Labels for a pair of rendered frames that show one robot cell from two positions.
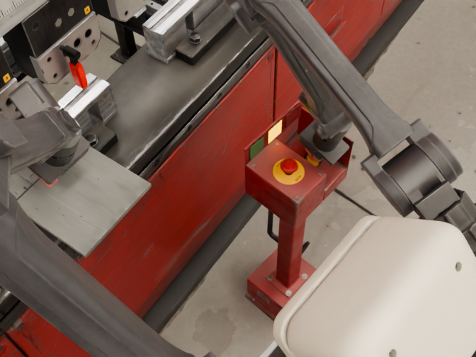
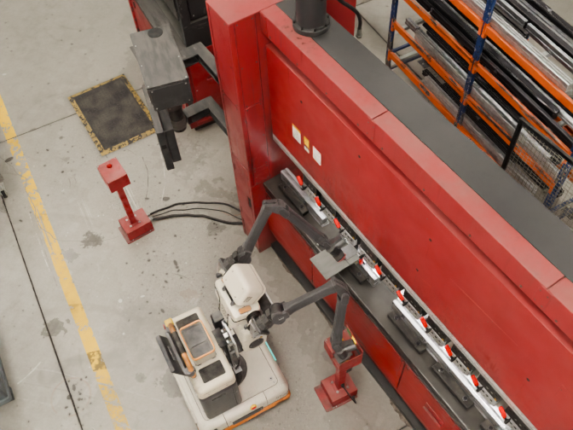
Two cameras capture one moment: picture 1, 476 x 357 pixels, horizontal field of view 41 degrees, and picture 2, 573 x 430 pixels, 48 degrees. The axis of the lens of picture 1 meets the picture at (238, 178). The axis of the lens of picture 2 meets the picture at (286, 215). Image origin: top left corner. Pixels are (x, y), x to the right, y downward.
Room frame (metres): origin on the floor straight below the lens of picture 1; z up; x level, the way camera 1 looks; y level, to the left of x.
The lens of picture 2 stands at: (1.16, -1.67, 4.48)
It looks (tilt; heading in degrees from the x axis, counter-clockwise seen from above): 56 degrees down; 112
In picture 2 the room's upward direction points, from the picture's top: 4 degrees counter-clockwise
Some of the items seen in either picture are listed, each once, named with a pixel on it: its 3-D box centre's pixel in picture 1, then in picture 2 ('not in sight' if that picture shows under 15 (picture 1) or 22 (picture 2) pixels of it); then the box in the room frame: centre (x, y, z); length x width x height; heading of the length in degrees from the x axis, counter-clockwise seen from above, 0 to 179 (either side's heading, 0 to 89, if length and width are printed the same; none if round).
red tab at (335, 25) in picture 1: (332, 28); (432, 415); (1.47, -0.31, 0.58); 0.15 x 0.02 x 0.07; 143
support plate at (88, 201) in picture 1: (66, 185); (334, 258); (0.67, 0.32, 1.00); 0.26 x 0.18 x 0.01; 53
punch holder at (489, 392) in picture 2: not in sight; (492, 386); (1.69, -0.28, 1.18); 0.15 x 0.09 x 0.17; 143
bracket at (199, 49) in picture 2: not in sight; (199, 70); (-0.44, 1.01, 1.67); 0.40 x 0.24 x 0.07; 143
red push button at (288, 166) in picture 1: (288, 168); not in sight; (0.82, -0.12, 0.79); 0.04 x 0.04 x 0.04
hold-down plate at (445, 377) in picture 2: not in sight; (452, 385); (1.52, -0.22, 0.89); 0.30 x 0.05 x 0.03; 143
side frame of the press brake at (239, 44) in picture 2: not in sight; (289, 125); (0.09, 1.17, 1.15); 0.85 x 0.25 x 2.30; 53
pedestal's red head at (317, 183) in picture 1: (297, 163); (343, 349); (0.86, -0.14, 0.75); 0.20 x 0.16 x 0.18; 135
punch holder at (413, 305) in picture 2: not in sight; (416, 301); (1.21, 0.09, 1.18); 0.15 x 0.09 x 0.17; 143
